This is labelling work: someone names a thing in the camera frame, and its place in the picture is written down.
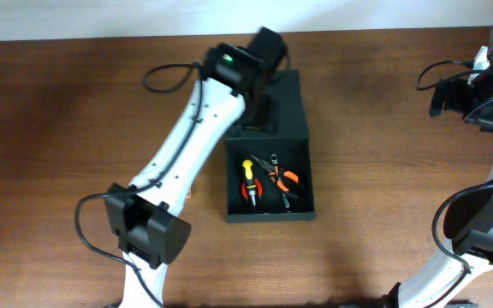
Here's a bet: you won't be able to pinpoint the small red cutting pliers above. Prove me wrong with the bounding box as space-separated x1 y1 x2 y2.
241 178 263 199

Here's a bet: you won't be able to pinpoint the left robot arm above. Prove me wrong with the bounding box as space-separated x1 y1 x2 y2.
104 27 288 307

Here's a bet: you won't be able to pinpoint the yellow black stubby screwdriver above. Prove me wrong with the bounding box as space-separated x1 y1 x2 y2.
241 159 258 208

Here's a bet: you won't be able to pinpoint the silver ratchet wrench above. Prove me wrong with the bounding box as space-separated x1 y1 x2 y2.
270 154 290 211

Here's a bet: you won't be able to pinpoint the orange socket bit rail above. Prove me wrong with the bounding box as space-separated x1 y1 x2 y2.
186 185 193 200

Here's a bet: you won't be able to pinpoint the black open storage box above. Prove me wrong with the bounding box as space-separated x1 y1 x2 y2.
225 70 316 222

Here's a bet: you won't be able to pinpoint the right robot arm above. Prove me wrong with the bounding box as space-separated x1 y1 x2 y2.
380 26 493 308

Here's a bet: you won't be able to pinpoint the orange black long-nose pliers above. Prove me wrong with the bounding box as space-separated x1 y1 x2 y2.
251 154 305 198

